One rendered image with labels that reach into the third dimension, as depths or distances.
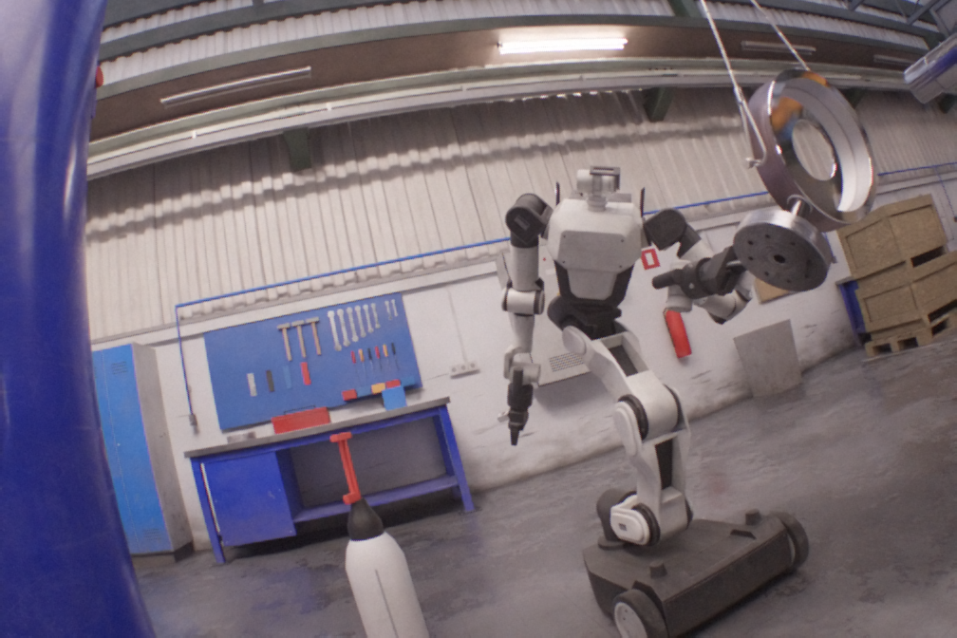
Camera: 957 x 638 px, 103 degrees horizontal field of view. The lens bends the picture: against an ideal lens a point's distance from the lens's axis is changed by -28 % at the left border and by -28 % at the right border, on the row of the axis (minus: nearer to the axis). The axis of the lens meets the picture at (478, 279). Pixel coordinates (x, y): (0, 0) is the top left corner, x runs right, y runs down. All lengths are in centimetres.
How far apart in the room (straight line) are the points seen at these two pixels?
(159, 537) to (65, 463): 380
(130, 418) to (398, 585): 316
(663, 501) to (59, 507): 143
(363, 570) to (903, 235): 517
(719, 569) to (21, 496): 145
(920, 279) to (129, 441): 698
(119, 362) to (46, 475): 388
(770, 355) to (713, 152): 256
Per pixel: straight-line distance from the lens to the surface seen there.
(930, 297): 570
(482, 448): 468
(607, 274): 155
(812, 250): 101
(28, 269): 82
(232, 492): 406
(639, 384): 155
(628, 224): 151
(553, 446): 484
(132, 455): 456
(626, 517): 169
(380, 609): 183
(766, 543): 160
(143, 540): 463
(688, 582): 145
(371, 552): 179
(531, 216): 156
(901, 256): 544
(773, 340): 545
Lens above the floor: 80
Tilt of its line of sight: 12 degrees up
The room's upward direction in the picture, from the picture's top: 15 degrees counter-clockwise
